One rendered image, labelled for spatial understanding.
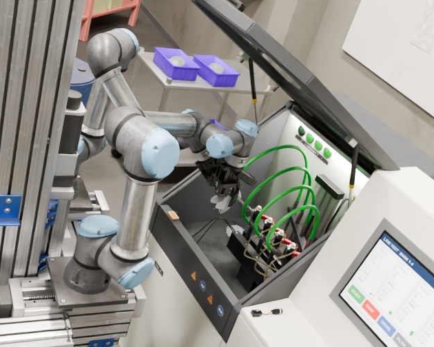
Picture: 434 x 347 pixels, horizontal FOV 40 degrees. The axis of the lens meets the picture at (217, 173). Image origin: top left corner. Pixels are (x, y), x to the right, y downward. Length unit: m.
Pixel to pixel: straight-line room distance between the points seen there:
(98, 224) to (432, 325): 1.06
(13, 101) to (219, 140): 0.61
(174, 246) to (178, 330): 0.35
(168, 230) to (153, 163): 1.06
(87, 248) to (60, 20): 0.67
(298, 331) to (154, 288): 0.79
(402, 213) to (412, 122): 2.13
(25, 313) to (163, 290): 0.84
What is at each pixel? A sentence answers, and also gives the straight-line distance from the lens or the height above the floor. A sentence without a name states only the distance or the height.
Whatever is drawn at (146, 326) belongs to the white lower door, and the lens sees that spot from 2.83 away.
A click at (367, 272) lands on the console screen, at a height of 1.27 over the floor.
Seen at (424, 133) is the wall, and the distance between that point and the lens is 4.05.
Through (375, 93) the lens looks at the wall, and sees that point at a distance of 4.40.
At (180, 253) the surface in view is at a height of 0.87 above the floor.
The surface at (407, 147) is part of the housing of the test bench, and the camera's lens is 2.56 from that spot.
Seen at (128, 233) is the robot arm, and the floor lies 1.35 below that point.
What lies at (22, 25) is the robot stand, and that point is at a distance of 1.64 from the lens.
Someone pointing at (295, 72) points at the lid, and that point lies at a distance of 1.64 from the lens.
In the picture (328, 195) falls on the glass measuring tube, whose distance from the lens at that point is 2.48.
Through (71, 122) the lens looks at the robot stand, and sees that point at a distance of 1.88.
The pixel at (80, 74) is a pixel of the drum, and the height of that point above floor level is 0.77.
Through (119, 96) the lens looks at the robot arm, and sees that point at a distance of 2.04.
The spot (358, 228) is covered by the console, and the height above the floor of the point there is 1.36.
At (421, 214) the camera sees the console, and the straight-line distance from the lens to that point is 2.00.
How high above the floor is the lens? 2.36
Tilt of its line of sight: 29 degrees down
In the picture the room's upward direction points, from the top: 19 degrees clockwise
